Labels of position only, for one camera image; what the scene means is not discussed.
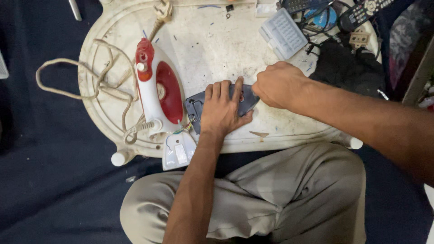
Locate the dark grey iron soleplate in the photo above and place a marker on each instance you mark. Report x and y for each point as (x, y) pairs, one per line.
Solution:
(195, 106)

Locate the blue disc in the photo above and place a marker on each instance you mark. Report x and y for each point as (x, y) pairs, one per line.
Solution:
(325, 18)

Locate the white tube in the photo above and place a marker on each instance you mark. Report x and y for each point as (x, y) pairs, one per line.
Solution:
(75, 9)

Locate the person's left hand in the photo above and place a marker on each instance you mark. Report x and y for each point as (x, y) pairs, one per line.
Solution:
(220, 111)

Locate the black cloth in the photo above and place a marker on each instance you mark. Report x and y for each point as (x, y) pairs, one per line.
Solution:
(346, 67)

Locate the black remote control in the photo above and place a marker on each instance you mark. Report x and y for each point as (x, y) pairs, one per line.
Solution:
(361, 13)

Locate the white plastic table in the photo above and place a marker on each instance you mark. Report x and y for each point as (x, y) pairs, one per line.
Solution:
(217, 61)

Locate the dark remote control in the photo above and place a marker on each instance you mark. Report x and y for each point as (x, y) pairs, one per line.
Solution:
(300, 5)

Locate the person's beige trousers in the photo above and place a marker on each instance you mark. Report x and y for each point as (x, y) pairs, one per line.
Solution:
(271, 200)

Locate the beige power plug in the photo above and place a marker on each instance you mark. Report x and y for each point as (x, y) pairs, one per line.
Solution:
(163, 10)

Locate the person's right hand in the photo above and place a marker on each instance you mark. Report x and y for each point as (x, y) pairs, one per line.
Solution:
(281, 84)

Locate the clear plastic bit case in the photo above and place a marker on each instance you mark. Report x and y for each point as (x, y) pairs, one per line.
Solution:
(283, 34)

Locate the white iron back cover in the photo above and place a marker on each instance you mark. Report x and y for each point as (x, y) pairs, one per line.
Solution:
(178, 150)

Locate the red and white iron body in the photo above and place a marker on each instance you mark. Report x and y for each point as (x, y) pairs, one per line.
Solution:
(159, 88)

